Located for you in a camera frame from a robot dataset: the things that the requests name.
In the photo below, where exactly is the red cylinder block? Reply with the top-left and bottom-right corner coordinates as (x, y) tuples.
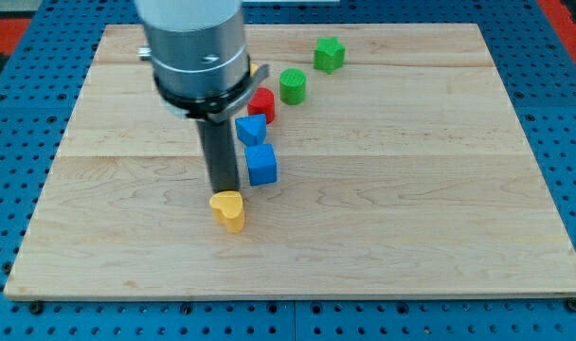
(247, 87), (276, 124)

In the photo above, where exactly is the wooden board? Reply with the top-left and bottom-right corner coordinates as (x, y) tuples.
(5, 24), (576, 301)

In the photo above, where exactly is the blue triangle block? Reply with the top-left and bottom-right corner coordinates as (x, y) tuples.
(235, 114), (266, 147)

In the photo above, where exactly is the yellow block behind arm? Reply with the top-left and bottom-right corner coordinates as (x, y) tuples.
(250, 63), (259, 76)

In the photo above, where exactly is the green star block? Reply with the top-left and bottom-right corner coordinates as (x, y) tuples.
(313, 36), (346, 74)

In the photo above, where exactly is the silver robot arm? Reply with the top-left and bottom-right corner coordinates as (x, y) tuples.
(135, 0), (256, 193)

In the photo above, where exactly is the blue cube block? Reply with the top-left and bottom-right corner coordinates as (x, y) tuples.
(244, 144), (278, 186)

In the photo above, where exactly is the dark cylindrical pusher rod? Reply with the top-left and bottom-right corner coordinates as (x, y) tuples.
(197, 120), (240, 193)

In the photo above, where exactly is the green cylinder block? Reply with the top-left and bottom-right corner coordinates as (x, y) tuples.
(279, 68), (307, 105)

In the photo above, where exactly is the black clamp ring with bracket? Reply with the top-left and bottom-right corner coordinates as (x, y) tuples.
(153, 63), (271, 125)

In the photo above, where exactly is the yellow heart block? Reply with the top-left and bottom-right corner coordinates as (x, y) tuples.
(208, 190), (245, 233)

